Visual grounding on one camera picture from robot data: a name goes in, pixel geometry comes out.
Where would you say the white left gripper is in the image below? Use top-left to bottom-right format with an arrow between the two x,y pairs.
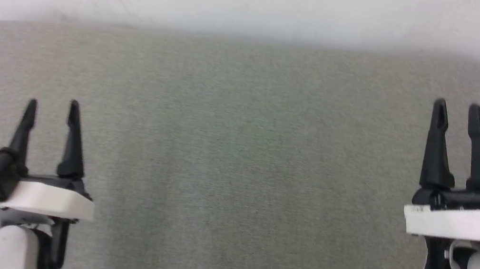
0,90 -> 111,223

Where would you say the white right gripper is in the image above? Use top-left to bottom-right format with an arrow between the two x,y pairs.
400,96 -> 480,246

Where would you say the grey fabric sofa cushion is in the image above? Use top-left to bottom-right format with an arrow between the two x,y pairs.
0,0 -> 480,269

